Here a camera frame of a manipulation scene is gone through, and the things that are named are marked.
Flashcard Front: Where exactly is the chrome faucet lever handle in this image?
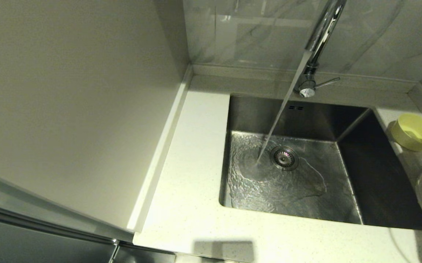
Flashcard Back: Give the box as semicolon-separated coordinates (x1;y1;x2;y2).
314;77;341;90

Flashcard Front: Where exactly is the stainless steel sink basin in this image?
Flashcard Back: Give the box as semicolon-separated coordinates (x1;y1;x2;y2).
218;94;422;230

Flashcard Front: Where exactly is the yellow plastic bowl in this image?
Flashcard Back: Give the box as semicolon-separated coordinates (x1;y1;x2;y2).
388;113;422;152

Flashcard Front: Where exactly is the round metal drain strainer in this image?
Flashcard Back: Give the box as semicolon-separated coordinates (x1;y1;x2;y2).
270;146;300;171

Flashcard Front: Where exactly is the chrome kitchen faucet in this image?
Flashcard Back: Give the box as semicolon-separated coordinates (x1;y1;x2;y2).
293;0;347;98

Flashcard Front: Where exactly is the grey cabinet side panel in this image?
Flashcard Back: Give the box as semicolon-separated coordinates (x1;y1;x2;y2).
0;0;190;236

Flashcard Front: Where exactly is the stainless steel appliance front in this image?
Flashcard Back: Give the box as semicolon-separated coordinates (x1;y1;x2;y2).
0;199;177;263

